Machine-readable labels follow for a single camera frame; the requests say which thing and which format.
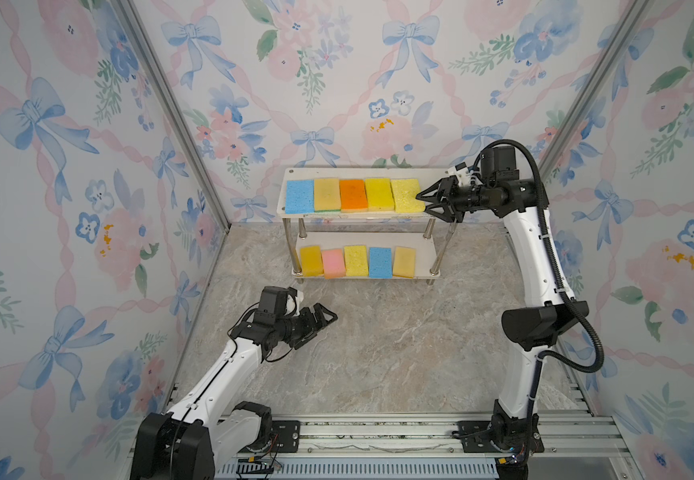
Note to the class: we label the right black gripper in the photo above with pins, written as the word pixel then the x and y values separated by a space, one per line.
pixel 449 200

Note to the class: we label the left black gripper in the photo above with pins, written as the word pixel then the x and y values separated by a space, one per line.
pixel 310 324

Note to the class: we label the pale yellow sponge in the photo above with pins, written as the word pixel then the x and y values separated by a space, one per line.
pixel 405 193

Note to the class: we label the pink sponge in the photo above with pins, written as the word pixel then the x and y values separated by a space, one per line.
pixel 334 263

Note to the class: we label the bright yellow sponge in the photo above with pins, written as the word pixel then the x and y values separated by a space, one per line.
pixel 379 194

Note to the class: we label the yellow porous sponge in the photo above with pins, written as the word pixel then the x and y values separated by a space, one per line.
pixel 356 261

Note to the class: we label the small tan sponge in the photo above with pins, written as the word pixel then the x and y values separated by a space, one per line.
pixel 404 263

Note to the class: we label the blue sponge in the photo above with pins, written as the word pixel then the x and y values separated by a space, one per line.
pixel 380 263
pixel 299 197

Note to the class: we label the orange sponge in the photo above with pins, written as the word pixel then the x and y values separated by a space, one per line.
pixel 353 196

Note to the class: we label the tan yellow sponge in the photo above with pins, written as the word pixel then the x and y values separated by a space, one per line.
pixel 326 195

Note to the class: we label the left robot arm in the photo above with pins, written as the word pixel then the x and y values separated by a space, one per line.
pixel 204 431

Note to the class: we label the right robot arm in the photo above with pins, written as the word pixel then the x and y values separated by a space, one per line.
pixel 550 310

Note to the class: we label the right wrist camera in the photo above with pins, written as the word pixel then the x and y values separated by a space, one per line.
pixel 465 174

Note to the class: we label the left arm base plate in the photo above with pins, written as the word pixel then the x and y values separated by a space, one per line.
pixel 281 436

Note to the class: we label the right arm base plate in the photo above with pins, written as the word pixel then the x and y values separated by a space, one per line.
pixel 513 442

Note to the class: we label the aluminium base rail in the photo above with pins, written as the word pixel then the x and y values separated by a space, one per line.
pixel 578 445

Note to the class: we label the right aluminium corner post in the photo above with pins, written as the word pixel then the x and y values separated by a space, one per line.
pixel 570 148

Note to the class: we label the aluminium corner post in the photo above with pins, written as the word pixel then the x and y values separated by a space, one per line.
pixel 143 47
pixel 570 148

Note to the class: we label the left aluminium corner post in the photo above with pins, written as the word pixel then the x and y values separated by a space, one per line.
pixel 143 47

